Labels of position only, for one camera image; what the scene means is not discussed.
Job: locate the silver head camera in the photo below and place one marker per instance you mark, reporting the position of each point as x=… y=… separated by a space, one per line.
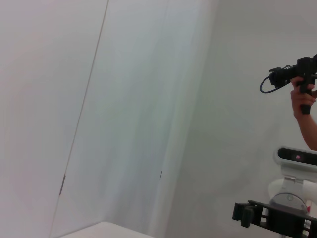
x=297 y=156

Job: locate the person's forearm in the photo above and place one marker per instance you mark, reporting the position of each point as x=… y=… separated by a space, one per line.
x=308 y=131

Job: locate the black handheld camera rig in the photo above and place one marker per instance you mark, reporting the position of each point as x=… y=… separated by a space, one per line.
x=302 y=67

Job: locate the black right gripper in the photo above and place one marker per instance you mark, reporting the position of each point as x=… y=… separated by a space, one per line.
x=284 y=220

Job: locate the person's hand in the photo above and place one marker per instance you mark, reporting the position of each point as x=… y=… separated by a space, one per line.
x=298 y=101

